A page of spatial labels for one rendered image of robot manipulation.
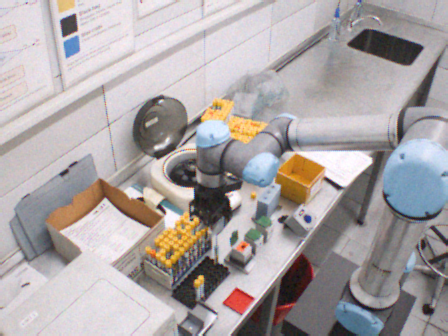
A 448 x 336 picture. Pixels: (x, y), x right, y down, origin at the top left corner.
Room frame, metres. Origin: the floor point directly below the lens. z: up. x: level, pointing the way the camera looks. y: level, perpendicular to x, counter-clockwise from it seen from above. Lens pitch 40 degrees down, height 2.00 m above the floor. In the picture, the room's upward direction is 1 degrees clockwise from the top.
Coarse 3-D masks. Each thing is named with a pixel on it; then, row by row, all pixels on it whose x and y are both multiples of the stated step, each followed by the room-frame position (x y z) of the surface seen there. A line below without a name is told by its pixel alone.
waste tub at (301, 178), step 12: (300, 156) 1.27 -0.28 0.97; (288, 168) 1.25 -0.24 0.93; (300, 168) 1.27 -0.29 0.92; (312, 168) 1.24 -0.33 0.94; (324, 168) 1.20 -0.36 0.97; (276, 180) 1.18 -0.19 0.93; (288, 180) 1.15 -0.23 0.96; (300, 180) 1.24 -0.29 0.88; (312, 180) 1.23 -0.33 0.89; (288, 192) 1.15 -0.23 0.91; (300, 192) 1.12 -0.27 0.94; (312, 192) 1.14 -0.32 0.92; (300, 204) 1.11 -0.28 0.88
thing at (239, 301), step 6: (234, 294) 0.75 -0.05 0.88; (240, 294) 0.75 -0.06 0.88; (246, 294) 0.74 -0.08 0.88; (228, 300) 0.72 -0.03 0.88; (234, 300) 0.72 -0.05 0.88; (240, 300) 0.72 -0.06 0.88; (246, 300) 0.72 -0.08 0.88; (252, 300) 0.72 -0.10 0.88; (228, 306) 0.70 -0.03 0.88; (234, 306) 0.70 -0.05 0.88; (240, 306) 0.70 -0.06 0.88; (246, 306) 0.70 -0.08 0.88; (240, 312) 0.68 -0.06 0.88
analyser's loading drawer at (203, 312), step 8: (200, 304) 0.68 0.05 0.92; (208, 304) 0.67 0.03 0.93; (192, 312) 0.66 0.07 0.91; (200, 312) 0.66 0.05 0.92; (208, 312) 0.66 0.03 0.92; (216, 312) 0.65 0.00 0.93; (184, 320) 0.62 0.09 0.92; (192, 320) 0.63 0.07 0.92; (200, 320) 0.61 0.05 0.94; (208, 320) 0.63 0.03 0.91; (184, 328) 0.59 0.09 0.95; (192, 328) 0.61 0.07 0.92; (200, 328) 0.61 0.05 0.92
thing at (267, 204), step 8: (272, 184) 1.11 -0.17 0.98; (264, 192) 1.08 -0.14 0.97; (272, 192) 1.08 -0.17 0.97; (280, 192) 1.11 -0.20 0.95; (264, 200) 1.04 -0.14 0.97; (272, 200) 1.05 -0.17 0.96; (256, 208) 1.04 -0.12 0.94; (264, 208) 1.03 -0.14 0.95; (272, 208) 1.06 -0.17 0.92; (280, 208) 1.09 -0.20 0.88; (256, 216) 1.04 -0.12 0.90; (272, 216) 1.05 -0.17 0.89
